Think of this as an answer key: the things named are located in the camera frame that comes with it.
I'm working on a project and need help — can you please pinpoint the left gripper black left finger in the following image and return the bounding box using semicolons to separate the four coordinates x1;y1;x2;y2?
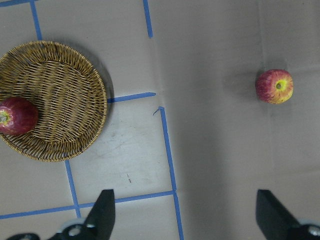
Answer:
84;189;116;240

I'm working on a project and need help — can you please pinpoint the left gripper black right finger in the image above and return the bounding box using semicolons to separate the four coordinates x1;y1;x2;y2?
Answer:
255;189;300;240

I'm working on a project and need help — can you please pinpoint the red yellow striped apple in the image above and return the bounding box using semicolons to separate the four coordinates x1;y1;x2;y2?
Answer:
255;69;294;105

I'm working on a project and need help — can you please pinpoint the round wicker basket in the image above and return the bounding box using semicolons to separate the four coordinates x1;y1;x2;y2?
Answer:
0;40;108;162

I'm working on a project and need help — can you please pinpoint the dark red apple in basket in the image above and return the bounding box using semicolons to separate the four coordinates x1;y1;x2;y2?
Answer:
0;96;39;136

